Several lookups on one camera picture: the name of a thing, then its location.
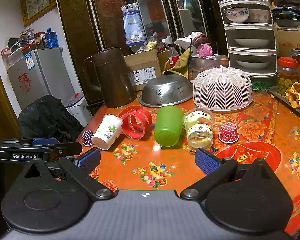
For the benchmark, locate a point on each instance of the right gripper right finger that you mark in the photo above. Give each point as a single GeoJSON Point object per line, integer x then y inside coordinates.
{"type": "Point", "coordinates": [217, 171]}

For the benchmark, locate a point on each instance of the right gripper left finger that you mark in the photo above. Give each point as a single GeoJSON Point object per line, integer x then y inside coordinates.
{"type": "Point", "coordinates": [78, 170]}

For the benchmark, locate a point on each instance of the white paper cup green print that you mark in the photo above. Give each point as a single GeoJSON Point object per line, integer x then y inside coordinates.
{"type": "Point", "coordinates": [108, 131]}

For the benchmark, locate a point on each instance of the green plastic cup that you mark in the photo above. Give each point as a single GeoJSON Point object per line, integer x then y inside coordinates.
{"type": "Point", "coordinates": [168, 126]}

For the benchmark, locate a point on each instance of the black bag on chair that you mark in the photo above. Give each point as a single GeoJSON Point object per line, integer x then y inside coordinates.
{"type": "Point", "coordinates": [48, 118]}

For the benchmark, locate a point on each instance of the purple polka dot cupcake liner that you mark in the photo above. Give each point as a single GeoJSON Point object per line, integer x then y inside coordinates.
{"type": "Point", "coordinates": [87, 138]}

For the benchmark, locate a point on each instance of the red polka dot cupcake liner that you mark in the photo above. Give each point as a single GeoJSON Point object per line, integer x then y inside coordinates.
{"type": "Point", "coordinates": [228, 133]}

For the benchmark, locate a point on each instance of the clear jar yellow label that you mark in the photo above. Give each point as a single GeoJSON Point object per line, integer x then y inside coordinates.
{"type": "Point", "coordinates": [198, 125]}

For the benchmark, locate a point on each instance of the silver refrigerator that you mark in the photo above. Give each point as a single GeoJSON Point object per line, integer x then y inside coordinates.
{"type": "Point", "coordinates": [38, 73]}

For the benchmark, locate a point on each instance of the white mesh food cover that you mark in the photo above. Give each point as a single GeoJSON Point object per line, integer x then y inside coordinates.
{"type": "Point", "coordinates": [222, 89]}

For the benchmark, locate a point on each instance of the stainless steel colander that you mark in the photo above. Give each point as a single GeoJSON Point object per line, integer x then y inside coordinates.
{"type": "Point", "coordinates": [167, 90]}

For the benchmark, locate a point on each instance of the brown plastic pitcher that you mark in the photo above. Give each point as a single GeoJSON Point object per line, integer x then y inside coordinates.
{"type": "Point", "coordinates": [113, 78]}

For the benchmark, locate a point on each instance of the steel basin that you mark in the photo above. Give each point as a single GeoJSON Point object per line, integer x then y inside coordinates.
{"type": "Point", "coordinates": [199, 64]}

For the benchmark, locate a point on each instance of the blue water bottle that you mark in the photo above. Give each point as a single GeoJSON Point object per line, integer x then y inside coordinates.
{"type": "Point", "coordinates": [51, 39]}

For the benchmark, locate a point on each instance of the olive green cloth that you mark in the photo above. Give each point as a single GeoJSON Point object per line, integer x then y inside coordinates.
{"type": "Point", "coordinates": [181, 66]}

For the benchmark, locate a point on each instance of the tray of dried peels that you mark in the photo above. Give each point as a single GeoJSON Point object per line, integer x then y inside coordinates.
{"type": "Point", "coordinates": [290, 96]}

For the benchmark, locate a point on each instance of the cardboard box with label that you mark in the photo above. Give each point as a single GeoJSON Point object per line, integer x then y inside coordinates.
{"type": "Point", "coordinates": [143, 67]}

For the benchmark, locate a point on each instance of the red lid pickle jar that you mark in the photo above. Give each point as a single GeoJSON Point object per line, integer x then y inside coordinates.
{"type": "Point", "coordinates": [287, 74]}

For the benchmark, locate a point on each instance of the red label soda bottle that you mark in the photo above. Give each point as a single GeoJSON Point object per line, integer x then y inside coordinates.
{"type": "Point", "coordinates": [173, 55]}

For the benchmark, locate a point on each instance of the blue white snack bag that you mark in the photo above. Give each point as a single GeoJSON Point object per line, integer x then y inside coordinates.
{"type": "Point", "coordinates": [133, 26]}

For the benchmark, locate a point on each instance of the blue floral bowl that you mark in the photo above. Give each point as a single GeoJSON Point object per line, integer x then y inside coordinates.
{"type": "Point", "coordinates": [236, 15]}

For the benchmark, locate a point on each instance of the white tiered dish rack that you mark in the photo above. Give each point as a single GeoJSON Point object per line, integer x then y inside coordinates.
{"type": "Point", "coordinates": [252, 43]}

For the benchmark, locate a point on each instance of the wooden wall clock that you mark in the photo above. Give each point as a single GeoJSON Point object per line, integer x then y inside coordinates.
{"type": "Point", "coordinates": [32, 10]}

